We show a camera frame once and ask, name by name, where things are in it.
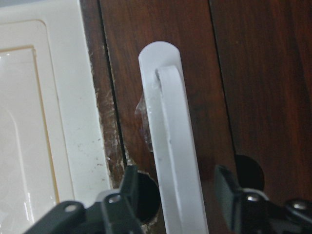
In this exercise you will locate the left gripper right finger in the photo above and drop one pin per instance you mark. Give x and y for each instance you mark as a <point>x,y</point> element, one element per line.
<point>249,211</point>

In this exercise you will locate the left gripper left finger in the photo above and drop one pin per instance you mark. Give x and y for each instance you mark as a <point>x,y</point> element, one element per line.
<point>114,212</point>

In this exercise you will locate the dark wooden drawer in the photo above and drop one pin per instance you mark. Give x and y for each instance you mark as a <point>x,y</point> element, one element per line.
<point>247,66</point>

